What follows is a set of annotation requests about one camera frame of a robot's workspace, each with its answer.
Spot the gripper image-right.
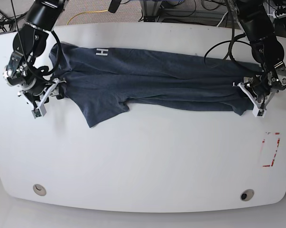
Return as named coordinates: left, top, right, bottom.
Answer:
left=232, top=77, right=278, bottom=111

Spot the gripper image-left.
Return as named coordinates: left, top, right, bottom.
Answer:
left=18, top=78, right=66, bottom=109

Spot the dark blue T-shirt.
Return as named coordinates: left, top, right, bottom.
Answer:
left=49, top=43, right=253, bottom=127

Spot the red tape rectangle marking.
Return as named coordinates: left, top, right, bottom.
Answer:
left=259, top=132, right=281, bottom=168

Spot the black tripod stand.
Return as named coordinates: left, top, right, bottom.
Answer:
left=0, top=10, right=28, bottom=34

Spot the white power strip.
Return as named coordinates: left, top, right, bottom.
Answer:
left=273, top=6, right=286, bottom=19

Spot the black cylinder on floor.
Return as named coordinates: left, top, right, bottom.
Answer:
left=108, top=0, right=121, bottom=13

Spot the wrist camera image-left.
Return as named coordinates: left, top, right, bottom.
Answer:
left=31, top=106, right=46, bottom=119

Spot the left table cable grommet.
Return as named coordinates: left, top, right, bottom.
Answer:
left=33, top=184, right=46, bottom=197

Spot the table cable grommet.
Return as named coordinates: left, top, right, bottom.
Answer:
left=240, top=189, right=255, bottom=201
left=33, top=184, right=46, bottom=197

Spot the right table cable grommet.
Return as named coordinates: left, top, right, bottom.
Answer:
left=240, top=189, right=255, bottom=201

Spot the yellow cable on floor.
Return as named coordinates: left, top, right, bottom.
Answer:
left=66, top=10, right=109, bottom=26

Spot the aluminium frame base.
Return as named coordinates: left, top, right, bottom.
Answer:
left=139, top=0, right=164, bottom=22

